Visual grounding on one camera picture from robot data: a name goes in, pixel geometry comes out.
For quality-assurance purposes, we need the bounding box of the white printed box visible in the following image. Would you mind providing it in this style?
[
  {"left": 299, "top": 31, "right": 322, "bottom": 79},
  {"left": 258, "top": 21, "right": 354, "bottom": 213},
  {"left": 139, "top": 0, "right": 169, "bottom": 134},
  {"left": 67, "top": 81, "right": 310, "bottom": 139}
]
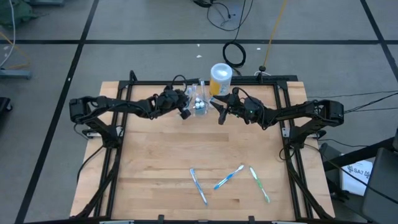
[{"left": 340, "top": 159, "right": 374, "bottom": 197}]

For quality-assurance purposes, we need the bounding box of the grey metal foot bar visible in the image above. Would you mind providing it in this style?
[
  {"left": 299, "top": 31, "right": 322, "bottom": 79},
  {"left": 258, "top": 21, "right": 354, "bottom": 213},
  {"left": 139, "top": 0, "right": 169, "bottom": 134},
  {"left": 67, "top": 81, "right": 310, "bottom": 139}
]
[{"left": 0, "top": 68, "right": 33, "bottom": 80}]

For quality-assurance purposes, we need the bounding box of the white canister with yellow label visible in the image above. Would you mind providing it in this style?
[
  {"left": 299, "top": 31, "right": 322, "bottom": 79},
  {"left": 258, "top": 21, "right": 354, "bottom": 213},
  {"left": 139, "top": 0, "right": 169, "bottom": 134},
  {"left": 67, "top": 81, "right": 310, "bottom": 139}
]
[{"left": 208, "top": 63, "right": 233, "bottom": 97}]

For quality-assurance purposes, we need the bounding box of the black power cable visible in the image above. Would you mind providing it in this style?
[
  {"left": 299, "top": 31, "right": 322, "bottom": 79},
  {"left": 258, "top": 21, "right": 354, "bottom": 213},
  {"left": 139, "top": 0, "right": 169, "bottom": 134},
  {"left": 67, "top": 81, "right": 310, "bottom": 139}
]
[{"left": 341, "top": 92, "right": 398, "bottom": 114}]

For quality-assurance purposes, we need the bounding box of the dark green bag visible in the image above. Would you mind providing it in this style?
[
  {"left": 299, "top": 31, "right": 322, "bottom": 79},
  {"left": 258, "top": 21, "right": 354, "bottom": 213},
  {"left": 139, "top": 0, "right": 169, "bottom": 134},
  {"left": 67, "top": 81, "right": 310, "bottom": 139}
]
[{"left": 0, "top": 0, "right": 40, "bottom": 28}]

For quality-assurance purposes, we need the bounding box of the yellow cable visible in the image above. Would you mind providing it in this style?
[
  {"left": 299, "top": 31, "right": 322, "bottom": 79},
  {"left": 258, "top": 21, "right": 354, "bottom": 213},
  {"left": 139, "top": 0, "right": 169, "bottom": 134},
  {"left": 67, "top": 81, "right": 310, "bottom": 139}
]
[{"left": 262, "top": 0, "right": 289, "bottom": 68}]

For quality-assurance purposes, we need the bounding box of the coiled black cable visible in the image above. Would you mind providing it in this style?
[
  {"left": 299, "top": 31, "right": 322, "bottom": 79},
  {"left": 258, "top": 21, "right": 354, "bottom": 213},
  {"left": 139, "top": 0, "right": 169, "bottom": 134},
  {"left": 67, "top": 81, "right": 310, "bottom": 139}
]
[{"left": 221, "top": 40, "right": 248, "bottom": 69}]

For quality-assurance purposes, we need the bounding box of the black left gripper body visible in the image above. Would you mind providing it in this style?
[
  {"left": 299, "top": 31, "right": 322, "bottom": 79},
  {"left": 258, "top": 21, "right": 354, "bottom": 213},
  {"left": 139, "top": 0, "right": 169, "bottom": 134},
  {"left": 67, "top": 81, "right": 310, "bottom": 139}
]
[{"left": 152, "top": 88, "right": 192, "bottom": 121}]

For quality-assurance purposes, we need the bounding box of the black diagonal beam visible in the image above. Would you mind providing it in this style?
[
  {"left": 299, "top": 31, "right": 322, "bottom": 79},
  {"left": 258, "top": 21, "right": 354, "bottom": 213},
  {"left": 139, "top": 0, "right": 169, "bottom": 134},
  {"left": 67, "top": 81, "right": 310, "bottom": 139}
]
[{"left": 323, "top": 136, "right": 398, "bottom": 172}]

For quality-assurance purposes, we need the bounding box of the white cable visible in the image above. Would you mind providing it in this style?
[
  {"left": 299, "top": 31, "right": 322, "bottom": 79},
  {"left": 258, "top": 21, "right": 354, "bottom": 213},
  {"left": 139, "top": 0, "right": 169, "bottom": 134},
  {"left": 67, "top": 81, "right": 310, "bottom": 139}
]
[{"left": 0, "top": 0, "right": 17, "bottom": 68}]

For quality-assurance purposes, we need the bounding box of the thin black floor cable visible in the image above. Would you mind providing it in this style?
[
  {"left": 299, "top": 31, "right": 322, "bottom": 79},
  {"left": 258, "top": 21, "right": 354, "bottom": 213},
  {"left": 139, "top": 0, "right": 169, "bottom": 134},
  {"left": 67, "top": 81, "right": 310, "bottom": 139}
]
[{"left": 205, "top": 0, "right": 254, "bottom": 32}]

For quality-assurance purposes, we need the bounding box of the clear plastic organizer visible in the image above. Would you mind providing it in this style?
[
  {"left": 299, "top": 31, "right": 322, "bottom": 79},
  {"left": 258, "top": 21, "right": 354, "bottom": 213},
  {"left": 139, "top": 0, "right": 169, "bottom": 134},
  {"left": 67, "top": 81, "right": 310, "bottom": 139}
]
[{"left": 185, "top": 83, "right": 216, "bottom": 118}]

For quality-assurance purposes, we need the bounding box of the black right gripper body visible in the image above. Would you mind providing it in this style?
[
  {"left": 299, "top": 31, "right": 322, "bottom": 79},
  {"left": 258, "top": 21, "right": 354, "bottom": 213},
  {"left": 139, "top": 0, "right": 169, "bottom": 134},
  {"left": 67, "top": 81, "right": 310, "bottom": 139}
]
[{"left": 218, "top": 88, "right": 266, "bottom": 126}]

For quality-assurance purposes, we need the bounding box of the black aluminium table frame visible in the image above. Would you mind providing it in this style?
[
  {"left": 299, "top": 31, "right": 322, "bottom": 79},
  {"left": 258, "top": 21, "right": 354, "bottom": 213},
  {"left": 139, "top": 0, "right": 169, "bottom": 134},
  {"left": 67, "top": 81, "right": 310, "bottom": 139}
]
[{"left": 74, "top": 70, "right": 335, "bottom": 224}]

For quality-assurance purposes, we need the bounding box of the black caster base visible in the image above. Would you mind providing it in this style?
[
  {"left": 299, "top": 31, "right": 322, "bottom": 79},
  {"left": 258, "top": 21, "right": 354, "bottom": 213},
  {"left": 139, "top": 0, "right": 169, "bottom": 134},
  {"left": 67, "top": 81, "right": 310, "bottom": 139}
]
[{"left": 0, "top": 96, "right": 13, "bottom": 113}]

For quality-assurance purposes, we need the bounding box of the black floor device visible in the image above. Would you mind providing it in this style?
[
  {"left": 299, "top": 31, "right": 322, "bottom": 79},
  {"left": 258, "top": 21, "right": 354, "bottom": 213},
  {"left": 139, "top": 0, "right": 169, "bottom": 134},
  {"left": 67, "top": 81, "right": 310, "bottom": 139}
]
[{"left": 192, "top": 0, "right": 215, "bottom": 9}]

